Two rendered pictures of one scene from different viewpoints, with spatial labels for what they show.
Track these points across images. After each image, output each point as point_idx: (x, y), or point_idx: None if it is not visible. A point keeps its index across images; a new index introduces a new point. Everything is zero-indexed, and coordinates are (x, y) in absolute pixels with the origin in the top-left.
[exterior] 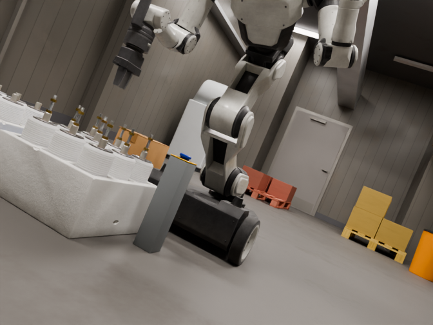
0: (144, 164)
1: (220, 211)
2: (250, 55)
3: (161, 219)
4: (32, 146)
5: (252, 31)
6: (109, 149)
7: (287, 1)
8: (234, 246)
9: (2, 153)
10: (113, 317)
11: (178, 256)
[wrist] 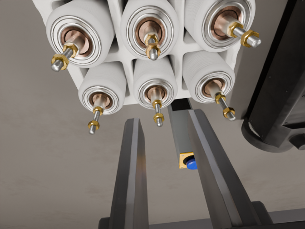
0: (195, 100)
1: (271, 127)
2: None
3: (169, 115)
4: (35, 5)
5: None
6: (117, 101)
7: None
8: (243, 128)
9: None
10: (81, 137)
11: (193, 103)
